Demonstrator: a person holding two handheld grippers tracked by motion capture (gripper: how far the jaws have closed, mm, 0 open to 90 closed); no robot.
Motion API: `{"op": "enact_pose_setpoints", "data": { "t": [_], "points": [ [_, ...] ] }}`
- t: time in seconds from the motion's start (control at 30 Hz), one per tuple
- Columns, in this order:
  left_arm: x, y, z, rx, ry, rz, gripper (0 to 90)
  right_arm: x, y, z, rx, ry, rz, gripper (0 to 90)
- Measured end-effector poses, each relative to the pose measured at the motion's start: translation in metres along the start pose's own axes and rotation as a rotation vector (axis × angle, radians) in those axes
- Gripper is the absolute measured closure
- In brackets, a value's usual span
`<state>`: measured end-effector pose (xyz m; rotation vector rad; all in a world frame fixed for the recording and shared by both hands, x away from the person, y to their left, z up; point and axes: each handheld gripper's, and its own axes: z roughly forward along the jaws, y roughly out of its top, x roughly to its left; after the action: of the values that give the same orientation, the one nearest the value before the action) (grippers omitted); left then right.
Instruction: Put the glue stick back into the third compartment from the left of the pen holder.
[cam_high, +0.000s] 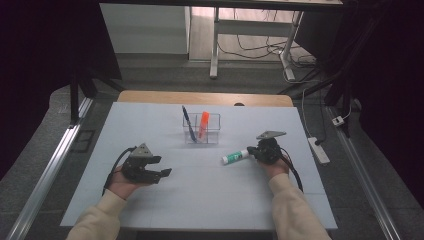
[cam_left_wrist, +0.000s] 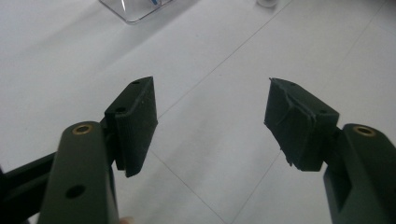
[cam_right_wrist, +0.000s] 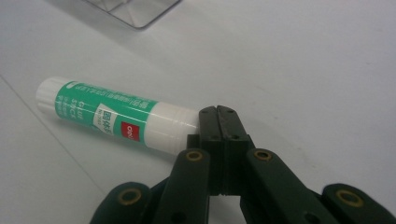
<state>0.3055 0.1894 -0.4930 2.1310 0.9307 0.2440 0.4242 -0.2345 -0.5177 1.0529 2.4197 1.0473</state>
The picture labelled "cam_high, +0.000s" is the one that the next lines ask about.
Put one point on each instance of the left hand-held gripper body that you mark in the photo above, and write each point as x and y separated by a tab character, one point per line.
138	160

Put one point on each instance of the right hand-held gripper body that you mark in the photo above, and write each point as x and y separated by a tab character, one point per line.
268	148

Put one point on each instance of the white green glue stick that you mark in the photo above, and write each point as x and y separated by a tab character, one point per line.
235	156

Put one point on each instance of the clear plastic pen organizer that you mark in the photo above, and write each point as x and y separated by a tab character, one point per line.
213	133

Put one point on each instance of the orange highlighter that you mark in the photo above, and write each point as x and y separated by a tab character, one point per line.
203	125

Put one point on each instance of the person's right hand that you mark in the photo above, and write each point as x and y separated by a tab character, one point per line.
275	169

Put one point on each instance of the person's left hand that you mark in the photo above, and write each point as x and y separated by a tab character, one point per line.
121	186

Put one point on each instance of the white table mat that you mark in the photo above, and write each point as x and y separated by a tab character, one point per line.
200	193

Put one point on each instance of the white power strip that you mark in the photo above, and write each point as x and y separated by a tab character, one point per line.
319	150

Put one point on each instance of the white plug adapter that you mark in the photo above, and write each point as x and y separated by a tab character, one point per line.
338	120

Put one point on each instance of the black metal stand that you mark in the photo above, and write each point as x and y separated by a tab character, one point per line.
75	100

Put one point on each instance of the black tripod stand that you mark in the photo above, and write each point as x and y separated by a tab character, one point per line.
343	66

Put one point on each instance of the aluminium floor rail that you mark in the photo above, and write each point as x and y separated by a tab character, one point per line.
46	173
363	180

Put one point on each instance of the white desk frame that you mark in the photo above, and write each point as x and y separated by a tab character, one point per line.
253	27

